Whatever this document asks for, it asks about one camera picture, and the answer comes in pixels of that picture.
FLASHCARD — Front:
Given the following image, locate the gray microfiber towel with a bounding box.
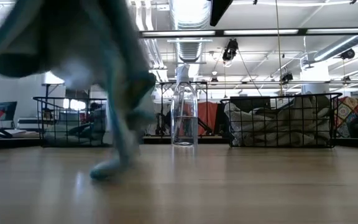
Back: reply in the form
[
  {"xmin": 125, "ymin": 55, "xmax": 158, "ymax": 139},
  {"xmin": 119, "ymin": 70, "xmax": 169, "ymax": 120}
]
[
  {"xmin": 224, "ymin": 101, "xmax": 262, "ymax": 147},
  {"xmin": 290, "ymin": 95, "xmax": 331, "ymax": 131},
  {"xmin": 259, "ymin": 118, "xmax": 331, "ymax": 147}
]

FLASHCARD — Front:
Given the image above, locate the black bar with light strips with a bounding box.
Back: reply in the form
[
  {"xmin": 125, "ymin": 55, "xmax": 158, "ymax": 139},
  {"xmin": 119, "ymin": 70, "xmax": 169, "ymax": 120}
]
[{"xmin": 139, "ymin": 27, "xmax": 358, "ymax": 39}]

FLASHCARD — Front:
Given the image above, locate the orange panel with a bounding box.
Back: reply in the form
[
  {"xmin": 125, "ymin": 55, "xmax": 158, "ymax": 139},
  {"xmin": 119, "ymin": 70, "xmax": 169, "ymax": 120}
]
[{"xmin": 178, "ymin": 101, "xmax": 220, "ymax": 137}]

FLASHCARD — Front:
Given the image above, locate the white column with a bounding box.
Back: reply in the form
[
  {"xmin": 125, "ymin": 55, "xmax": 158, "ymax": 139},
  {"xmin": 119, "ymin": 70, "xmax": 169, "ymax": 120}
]
[{"xmin": 300, "ymin": 63, "xmax": 331, "ymax": 95}]

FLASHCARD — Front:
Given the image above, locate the clear plastic spray bottle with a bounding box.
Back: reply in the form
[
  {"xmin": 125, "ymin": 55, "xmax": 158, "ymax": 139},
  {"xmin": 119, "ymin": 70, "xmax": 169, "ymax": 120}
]
[{"xmin": 170, "ymin": 64, "xmax": 199, "ymax": 147}]

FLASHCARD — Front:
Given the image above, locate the colourful patterned quilt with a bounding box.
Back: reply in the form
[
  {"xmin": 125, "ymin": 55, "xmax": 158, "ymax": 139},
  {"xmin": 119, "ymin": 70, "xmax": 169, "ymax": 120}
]
[{"xmin": 334, "ymin": 95, "xmax": 358, "ymax": 139}]

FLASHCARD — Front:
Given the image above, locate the computer monitor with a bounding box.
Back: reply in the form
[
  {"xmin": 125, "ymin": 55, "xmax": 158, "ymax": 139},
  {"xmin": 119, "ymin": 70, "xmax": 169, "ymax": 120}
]
[{"xmin": 0, "ymin": 101, "xmax": 18, "ymax": 122}]

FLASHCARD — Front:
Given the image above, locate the black ceiling cable reel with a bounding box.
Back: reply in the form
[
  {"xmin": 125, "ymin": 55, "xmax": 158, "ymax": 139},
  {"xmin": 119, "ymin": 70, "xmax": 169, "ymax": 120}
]
[
  {"xmin": 339, "ymin": 48, "xmax": 356, "ymax": 60},
  {"xmin": 280, "ymin": 72, "xmax": 294, "ymax": 84},
  {"xmin": 221, "ymin": 37, "xmax": 239, "ymax": 62}
]

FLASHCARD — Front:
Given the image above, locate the ribbed silver ventilation duct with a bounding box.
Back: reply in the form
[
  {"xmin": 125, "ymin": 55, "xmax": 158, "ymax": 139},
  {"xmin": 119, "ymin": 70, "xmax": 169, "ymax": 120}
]
[{"xmin": 168, "ymin": 0, "xmax": 213, "ymax": 63}]

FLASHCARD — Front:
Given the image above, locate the hanging yellow cord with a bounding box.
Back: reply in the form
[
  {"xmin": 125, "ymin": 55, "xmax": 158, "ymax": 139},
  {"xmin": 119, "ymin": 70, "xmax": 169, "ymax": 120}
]
[{"xmin": 274, "ymin": 0, "xmax": 284, "ymax": 96}]

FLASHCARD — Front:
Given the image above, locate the slanted silver ventilation duct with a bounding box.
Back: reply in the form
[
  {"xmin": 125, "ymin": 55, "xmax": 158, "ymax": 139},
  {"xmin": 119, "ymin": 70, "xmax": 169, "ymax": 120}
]
[{"xmin": 314, "ymin": 34, "xmax": 358, "ymax": 62}]

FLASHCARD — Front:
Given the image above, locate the dark wire basket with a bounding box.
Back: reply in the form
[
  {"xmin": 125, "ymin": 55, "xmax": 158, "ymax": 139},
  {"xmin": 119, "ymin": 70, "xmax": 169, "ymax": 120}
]
[
  {"xmin": 32, "ymin": 96, "xmax": 114, "ymax": 147},
  {"xmin": 221, "ymin": 92, "xmax": 343, "ymax": 149}
]

